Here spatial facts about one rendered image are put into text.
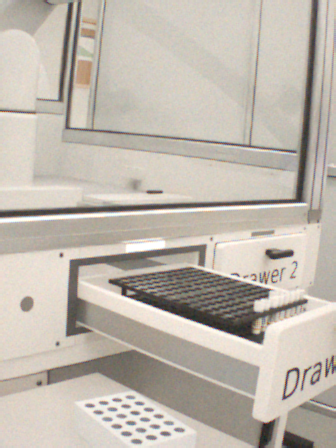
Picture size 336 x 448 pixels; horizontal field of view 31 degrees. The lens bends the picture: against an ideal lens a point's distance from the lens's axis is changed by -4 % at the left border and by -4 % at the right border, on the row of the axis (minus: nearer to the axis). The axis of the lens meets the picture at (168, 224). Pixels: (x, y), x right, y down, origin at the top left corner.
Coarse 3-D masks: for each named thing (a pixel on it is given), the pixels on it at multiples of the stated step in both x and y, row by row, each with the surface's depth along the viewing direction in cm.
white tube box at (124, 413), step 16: (96, 400) 69; (112, 400) 71; (128, 400) 70; (144, 400) 71; (80, 416) 67; (96, 416) 65; (112, 416) 66; (128, 416) 66; (144, 416) 67; (160, 416) 68; (80, 432) 67; (96, 432) 64; (112, 432) 62; (128, 432) 63; (144, 432) 64; (160, 432) 63; (176, 432) 64; (192, 432) 64
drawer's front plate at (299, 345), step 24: (312, 312) 68; (288, 336) 62; (312, 336) 66; (264, 360) 62; (288, 360) 63; (312, 360) 68; (264, 384) 62; (288, 384) 64; (264, 408) 62; (288, 408) 66
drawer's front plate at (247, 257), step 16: (240, 240) 111; (256, 240) 113; (272, 240) 116; (288, 240) 120; (304, 240) 125; (224, 256) 106; (240, 256) 109; (256, 256) 113; (304, 256) 126; (224, 272) 106; (240, 272) 110; (256, 272) 114; (288, 272) 123; (288, 288) 124
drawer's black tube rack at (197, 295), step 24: (144, 288) 83; (168, 288) 84; (192, 288) 85; (216, 288) 87; (240, 288) 88; (264, 288) 89; (168, 312) 83; (192, 312) 84; (216, 312) 75; (240, 312) 76; (240, 336) 76; (264, 336) 77
